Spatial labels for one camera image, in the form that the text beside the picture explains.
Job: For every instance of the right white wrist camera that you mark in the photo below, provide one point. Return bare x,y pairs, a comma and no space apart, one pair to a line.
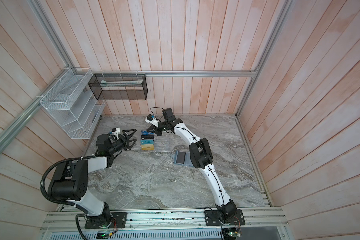
152,120

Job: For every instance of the clear acrylic card stand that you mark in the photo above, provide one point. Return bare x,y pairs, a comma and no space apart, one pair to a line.
162,144

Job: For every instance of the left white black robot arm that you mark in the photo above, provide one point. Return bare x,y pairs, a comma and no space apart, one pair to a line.
66,181

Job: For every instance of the teal VIP card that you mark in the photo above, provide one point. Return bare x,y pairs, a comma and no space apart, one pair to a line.
147,142

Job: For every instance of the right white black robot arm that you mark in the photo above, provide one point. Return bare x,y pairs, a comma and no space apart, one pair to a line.
201,158

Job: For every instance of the white wire mesh shelf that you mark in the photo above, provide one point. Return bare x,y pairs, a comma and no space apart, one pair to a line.
72,104

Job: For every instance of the blue VIP logo card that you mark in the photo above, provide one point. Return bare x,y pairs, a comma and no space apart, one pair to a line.
145,133

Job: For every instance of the beige card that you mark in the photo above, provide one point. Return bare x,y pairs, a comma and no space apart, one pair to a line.
149,147

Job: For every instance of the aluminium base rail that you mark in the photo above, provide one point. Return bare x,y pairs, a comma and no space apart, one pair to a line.
130,220

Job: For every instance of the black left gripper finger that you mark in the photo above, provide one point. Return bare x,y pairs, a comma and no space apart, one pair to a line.
128,144
128,133

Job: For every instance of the aluminium frame rail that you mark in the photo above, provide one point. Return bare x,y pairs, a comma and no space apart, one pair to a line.
177,39

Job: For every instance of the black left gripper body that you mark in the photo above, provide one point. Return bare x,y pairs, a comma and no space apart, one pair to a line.
117,145

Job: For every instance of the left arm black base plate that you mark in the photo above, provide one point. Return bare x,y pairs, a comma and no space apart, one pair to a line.
107,221

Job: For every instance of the grey card in holder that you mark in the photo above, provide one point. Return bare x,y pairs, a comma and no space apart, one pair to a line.
180,157

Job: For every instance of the white ventilation grille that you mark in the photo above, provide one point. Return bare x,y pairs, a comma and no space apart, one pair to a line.
182,234

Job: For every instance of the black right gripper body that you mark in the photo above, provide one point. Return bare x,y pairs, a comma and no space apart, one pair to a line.
163,126

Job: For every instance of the black mesh basket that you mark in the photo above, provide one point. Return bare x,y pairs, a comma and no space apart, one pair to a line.
119,87

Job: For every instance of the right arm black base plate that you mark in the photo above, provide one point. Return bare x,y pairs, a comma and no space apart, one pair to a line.
216,218

